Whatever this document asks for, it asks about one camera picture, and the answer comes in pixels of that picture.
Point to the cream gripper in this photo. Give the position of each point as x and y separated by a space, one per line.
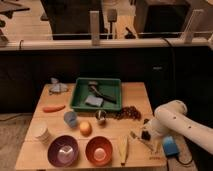
150 126

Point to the black eraser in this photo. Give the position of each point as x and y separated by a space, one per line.
145 135

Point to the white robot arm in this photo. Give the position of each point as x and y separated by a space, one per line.
172 116

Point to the orange bowl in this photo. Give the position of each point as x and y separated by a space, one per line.
99 151

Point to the purple bowl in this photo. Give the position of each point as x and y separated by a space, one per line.
63 151

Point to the blue object on floor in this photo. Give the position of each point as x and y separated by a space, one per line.
170 147

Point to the metal fork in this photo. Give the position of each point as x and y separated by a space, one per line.
146 143

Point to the dark grape bunch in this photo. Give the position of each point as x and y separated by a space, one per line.
128 112

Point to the yellow banana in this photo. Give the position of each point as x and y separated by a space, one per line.
123 149

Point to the small metal cup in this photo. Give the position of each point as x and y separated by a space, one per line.
101 117

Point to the green plastic tray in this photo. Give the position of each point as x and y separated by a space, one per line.
109 86

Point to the yellow orange fruit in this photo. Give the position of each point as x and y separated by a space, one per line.
85 128

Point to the dark brush in tray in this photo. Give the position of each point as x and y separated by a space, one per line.
93 87

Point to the blue cup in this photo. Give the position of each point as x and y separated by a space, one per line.
70 118

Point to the blue grey crumpled cloth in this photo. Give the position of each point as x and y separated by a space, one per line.
57 87

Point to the white paper cup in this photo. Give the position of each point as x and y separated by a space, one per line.
41 132

